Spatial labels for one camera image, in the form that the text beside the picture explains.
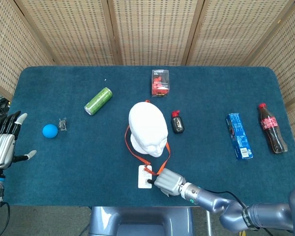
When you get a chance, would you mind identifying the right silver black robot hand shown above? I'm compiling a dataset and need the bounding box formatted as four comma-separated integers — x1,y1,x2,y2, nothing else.
147,168,188,198

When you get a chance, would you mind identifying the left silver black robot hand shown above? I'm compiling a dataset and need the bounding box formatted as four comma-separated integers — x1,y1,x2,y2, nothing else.
0,110,37,170

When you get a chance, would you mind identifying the white id badge card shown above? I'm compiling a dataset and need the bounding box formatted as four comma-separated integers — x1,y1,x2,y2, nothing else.
137,164,153,189

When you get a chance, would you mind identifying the orange lanyard strap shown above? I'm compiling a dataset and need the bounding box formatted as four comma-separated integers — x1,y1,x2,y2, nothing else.
124,99,171,176

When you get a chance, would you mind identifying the white foam mannequin head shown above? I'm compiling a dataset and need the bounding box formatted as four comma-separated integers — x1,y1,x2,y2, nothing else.
128,101,169,158

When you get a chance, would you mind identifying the blue ball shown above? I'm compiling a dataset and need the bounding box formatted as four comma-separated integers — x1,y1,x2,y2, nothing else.
42,124,59,139

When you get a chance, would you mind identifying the grey blue robot torso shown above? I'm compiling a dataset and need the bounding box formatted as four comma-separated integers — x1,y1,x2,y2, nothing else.
88,206,194,236

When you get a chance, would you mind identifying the metal table leg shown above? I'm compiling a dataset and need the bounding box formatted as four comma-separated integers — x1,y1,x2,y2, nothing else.
206,208,213,236

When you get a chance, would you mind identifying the black red handheld device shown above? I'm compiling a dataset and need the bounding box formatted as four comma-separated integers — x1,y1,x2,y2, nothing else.
171,110,185,134

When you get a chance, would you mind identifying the dark blue carpet table cover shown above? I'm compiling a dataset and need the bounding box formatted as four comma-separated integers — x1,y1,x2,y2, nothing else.
0,65,295,207

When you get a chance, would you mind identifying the long blue carton box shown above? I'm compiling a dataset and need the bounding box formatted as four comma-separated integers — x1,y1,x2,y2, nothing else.
226,113,254,161

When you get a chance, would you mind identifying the red and black box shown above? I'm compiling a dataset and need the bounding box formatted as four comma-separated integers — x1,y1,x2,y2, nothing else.
151,69,170,98

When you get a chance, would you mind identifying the green drink can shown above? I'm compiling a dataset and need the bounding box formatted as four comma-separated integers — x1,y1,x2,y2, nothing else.
84,87,113,116

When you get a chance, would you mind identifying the cola bottle red cap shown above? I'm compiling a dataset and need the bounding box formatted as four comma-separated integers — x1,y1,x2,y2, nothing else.
258,103,289,154

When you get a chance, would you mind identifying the woven bamboo folding screen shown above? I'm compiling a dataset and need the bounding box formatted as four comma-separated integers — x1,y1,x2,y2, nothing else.
0,0,295,148

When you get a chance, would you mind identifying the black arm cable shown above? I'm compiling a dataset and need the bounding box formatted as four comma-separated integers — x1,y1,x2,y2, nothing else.
201,188,249,208
0,194,11,231

